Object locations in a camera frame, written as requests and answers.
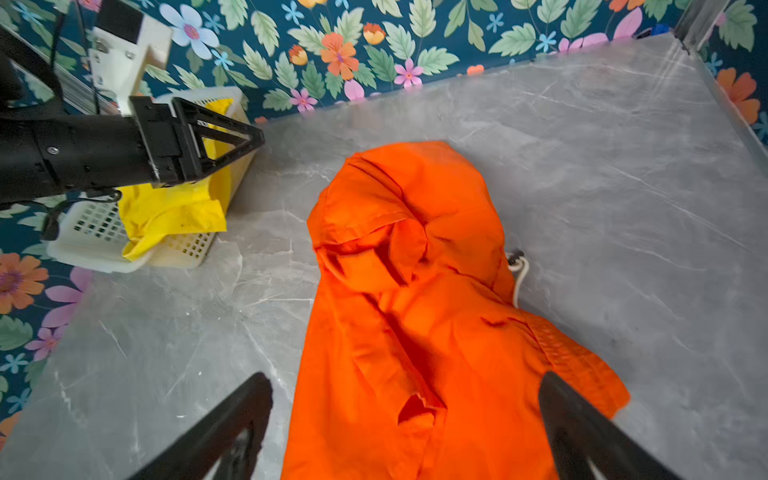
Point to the white plastic laundry basket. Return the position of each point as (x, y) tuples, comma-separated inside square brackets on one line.
[(93, 237)]

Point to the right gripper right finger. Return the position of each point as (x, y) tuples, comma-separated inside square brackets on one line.
[(584, 442)]

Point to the yellow shorts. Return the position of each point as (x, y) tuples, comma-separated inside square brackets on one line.
[(182, 213)]

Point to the orange shorts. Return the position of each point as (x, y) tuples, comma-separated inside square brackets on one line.
[(416, 362)]

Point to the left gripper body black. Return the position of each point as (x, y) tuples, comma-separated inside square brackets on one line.
[(171, 155)]

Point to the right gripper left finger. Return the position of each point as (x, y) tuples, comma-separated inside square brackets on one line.
[(225, 443)]

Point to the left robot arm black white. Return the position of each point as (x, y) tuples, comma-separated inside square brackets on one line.
[(46, 152)]

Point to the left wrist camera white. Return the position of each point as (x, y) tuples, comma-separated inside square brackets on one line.
[(125, 42)]

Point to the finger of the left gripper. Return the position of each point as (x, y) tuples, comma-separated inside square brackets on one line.
[(197, 124)]

